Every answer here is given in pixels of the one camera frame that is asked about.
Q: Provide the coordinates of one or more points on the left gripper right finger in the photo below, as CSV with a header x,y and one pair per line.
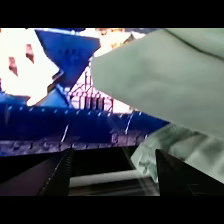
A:
x,y
180,178

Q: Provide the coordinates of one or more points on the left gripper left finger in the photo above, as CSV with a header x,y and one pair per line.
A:
x,y
50,176

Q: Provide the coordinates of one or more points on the pale green shirt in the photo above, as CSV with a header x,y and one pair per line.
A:
x,y
160,76

